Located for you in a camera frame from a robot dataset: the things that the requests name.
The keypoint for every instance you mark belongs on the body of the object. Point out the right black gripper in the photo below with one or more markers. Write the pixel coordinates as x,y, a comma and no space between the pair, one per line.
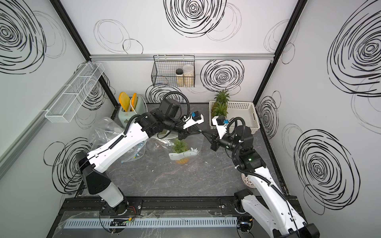
214,135

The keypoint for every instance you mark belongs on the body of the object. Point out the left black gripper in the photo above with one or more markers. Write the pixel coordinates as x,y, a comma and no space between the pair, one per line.
185,133

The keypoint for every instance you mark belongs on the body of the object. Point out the clear zip-top bag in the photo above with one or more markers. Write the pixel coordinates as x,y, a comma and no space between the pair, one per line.
134,154
103,131
164,144

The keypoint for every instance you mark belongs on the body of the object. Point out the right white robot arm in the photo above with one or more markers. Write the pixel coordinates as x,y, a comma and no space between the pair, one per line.
276,216

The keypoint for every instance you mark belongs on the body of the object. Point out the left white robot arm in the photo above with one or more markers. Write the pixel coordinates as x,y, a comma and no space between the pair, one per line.
171,115

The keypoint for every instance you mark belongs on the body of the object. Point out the cream perforated plastic basket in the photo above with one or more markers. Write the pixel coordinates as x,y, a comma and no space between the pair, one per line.
245,110

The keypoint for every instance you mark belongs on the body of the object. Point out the white round sink strainer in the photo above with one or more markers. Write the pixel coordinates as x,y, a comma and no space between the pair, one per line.
247,181

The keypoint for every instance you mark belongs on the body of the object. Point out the white-lid spice jar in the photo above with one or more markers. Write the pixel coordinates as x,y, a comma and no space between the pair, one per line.
188,75

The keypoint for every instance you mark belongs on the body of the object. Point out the mint green toaster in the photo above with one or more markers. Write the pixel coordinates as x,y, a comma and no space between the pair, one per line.
140,108

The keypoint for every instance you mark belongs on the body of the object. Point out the right yellow toast slice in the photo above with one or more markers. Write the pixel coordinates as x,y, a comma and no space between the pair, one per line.
133,101

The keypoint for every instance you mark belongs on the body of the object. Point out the yellow toast slice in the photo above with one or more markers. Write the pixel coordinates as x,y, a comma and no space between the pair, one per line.
133,101
124,100

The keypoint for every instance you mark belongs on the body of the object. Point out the dark-lid spice jar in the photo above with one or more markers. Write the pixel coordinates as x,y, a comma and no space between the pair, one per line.
180,77

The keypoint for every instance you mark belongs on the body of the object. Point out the left yellow toast slice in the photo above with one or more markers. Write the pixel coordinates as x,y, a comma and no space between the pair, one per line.
124,100

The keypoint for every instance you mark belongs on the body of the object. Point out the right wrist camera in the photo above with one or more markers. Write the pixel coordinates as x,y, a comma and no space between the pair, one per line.
221,123

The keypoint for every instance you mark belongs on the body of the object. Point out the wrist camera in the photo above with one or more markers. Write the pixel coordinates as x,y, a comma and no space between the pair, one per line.
195,118
221,123

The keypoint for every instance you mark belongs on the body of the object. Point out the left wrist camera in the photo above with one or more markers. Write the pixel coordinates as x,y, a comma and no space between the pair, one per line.
195,118

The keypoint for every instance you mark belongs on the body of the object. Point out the black wire wall basket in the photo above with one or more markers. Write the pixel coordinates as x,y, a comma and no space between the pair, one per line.
164,68

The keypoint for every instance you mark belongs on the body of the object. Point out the grey slotted cable duct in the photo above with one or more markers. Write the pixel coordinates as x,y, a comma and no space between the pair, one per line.
192,222

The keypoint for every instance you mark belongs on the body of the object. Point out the white mesh wall shelf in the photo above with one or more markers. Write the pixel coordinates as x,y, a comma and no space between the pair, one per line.
75,92

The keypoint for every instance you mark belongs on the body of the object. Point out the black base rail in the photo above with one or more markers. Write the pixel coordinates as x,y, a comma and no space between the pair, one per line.
220,204

